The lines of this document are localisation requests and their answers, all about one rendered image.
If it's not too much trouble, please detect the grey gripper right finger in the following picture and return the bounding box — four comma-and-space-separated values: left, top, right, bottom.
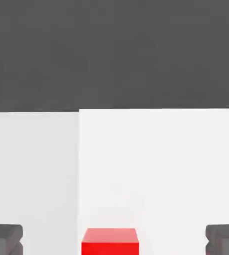
205, 224, 229, 255

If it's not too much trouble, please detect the small red cube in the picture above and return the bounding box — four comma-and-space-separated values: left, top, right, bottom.
81, 228, 140, 255

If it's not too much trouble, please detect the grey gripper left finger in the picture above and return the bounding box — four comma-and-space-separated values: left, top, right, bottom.
0, 224, 24, 255

